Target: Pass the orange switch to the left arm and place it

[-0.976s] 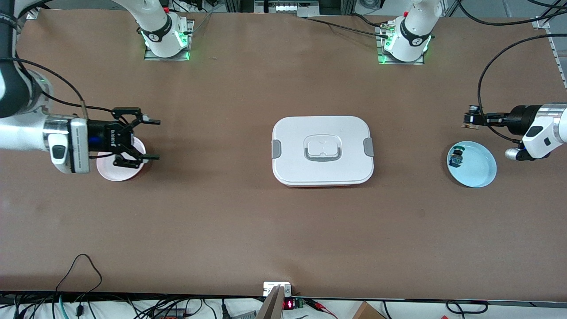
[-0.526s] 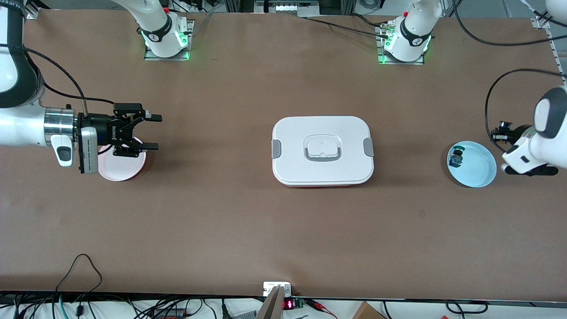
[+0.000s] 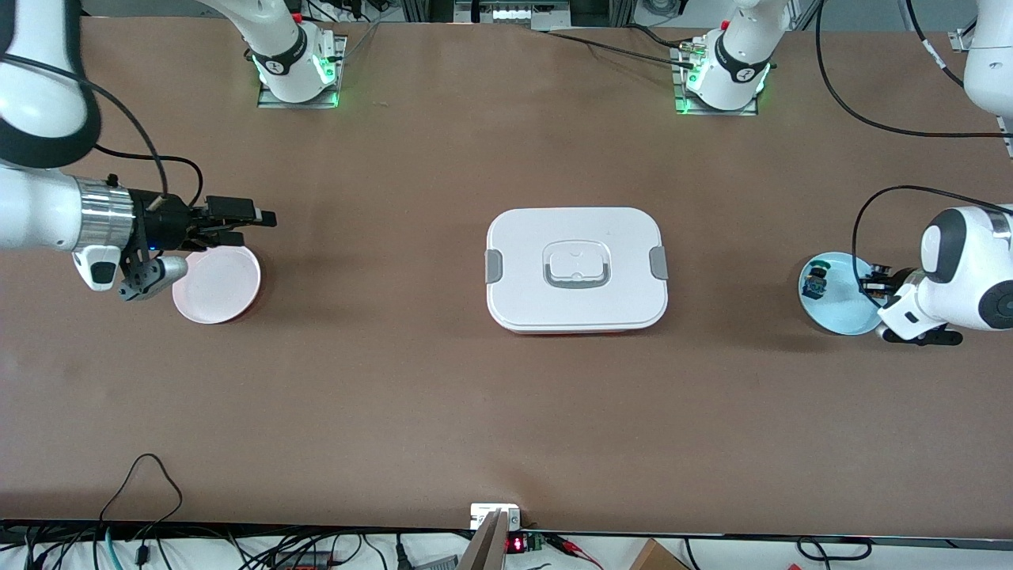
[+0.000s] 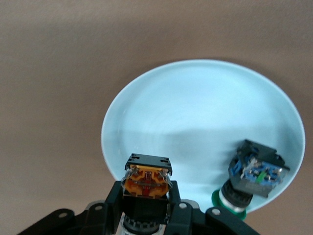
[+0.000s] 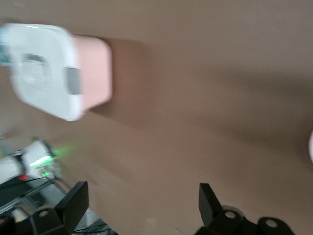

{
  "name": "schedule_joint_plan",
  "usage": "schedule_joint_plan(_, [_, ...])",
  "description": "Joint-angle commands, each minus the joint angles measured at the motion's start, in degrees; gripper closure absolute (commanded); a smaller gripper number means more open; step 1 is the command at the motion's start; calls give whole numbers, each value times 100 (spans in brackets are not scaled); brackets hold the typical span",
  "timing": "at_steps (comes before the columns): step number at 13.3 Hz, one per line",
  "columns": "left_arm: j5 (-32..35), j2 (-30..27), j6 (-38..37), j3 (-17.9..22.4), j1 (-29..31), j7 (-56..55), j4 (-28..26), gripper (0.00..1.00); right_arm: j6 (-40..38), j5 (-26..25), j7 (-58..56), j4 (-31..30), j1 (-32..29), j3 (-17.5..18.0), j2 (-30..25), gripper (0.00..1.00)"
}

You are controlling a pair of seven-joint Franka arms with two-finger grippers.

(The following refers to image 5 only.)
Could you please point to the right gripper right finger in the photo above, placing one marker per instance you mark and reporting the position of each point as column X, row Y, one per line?
column 210, row 210

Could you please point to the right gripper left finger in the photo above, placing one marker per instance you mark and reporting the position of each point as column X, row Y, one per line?
column 71, row 208

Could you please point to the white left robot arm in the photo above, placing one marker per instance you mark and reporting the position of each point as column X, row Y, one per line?
column 29, row 156

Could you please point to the white lidded lunch box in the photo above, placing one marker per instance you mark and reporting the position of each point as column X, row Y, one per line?
column 44, row 44

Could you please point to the pink round plate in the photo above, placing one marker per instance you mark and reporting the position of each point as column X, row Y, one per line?
column 311, row 147

